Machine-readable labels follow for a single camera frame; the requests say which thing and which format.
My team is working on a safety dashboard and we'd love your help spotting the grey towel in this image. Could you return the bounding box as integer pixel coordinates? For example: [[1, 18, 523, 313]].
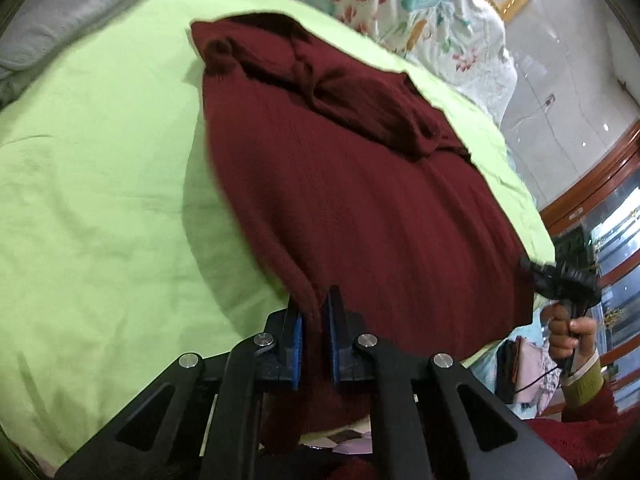
[[0, 0, 183, 96]]

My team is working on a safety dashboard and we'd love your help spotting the wooden glass cabinet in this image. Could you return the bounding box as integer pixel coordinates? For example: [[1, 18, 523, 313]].
[[540, 120, 640, 376]]

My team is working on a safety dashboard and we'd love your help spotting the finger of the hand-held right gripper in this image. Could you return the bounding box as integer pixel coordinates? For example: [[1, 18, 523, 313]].
[[520, 257, 545, 283]]

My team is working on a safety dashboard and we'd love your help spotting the dark red hooded sweater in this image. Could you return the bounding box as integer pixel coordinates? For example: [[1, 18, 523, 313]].
[[189, 10, 538, 456]]

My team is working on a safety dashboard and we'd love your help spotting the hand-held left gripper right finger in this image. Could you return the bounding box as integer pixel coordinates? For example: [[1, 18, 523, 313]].
[[322, 285, 576, 480]]

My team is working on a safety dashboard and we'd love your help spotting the black bag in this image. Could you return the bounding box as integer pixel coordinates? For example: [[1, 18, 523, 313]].
[[495, 340, 521, 403]]

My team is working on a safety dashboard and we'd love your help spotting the person's right forearm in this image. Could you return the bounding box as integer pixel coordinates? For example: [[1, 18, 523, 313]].
[[560, 352, 621, 423]]

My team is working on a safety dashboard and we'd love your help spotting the pink clothing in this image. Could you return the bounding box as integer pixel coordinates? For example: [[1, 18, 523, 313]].
[[515, 337, 566, 406]]

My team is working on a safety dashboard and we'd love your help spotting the person's right hand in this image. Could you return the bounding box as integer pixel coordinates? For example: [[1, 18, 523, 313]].
[[540, 305, 599, 367]]

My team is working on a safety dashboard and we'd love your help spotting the white floral quilt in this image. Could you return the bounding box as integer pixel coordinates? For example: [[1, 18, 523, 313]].
[[287, 0, 518, 126]]

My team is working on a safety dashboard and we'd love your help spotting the person's red fleece garment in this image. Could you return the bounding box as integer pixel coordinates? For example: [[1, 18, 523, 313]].
[[520, 385, 640, 480]]

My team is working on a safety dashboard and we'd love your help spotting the light green bed sheet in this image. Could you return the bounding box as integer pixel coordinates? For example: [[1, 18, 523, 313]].
[[0, 0, 558, 468]]

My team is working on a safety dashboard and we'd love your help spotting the thin black cable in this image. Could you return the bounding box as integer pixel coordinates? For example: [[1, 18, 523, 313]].
[[512, 365, 568, 397]]

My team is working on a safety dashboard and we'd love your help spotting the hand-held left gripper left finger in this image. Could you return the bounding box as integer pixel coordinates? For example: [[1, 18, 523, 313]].
[[55, 305, 306, 480]]

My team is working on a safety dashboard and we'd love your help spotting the light blue printed sheet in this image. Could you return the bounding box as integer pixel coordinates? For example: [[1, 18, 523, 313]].
[[470, 317, 553, 411]]

